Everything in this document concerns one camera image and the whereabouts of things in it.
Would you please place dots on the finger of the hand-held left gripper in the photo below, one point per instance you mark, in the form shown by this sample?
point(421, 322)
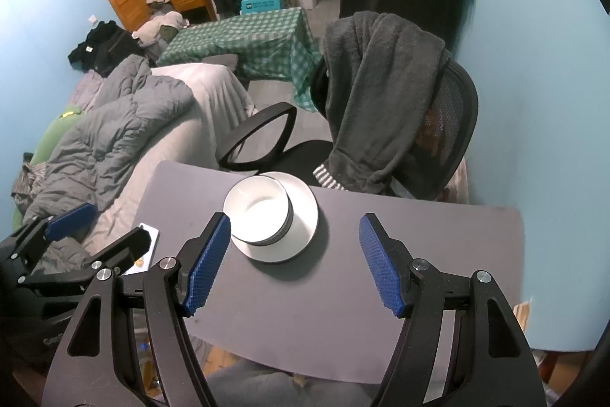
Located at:
point(71, 218)
point(128, 247)

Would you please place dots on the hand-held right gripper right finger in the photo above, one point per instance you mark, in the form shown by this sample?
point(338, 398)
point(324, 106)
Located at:
point(381, 264)

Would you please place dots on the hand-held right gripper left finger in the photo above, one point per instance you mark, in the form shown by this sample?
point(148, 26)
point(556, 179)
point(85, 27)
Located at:
point(207, 264)

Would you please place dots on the white bowl ribbed grey outside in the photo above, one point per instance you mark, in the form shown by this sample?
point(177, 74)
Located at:
point(252, 216)
point(287, 221)
point(291, 216)

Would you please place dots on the white plate black rim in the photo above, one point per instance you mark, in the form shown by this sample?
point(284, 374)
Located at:
point(305, 221)

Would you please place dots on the white smartphone with stickers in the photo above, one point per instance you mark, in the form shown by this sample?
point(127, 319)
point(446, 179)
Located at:
point(151, 240)

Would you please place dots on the green pillow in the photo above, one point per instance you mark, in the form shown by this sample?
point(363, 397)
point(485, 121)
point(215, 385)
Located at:
point(52, 135)

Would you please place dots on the grey quilted duvet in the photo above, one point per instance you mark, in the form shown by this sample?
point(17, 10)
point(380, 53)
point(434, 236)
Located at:
point(109, 135)

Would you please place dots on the black mesh office chair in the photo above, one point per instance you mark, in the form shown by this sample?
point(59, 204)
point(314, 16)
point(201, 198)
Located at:
point(452, 116)

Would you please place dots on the light grey blanket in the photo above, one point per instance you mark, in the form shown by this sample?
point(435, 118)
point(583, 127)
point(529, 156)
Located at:
point(209, 97)

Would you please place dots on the dark grey fleece robe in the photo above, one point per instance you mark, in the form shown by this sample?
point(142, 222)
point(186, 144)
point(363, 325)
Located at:
point(376, 92)

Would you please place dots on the black clothes pile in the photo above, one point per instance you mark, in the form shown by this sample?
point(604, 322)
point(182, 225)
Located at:
point(102, 47)

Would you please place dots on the cardboard box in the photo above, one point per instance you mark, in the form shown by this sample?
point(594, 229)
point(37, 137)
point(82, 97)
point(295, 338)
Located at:
point(562, 369)

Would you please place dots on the beige clothes pile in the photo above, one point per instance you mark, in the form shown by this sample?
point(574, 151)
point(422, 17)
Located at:
point(159, 28)

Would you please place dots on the green checked tablecloth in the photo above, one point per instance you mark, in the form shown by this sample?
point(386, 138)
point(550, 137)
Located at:
point(252, 40)

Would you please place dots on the teal plastic crate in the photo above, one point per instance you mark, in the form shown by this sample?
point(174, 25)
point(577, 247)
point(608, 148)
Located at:
point(261, 5)

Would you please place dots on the wooden frame strip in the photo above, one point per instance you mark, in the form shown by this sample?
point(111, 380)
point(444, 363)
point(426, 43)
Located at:
point(522, 316)

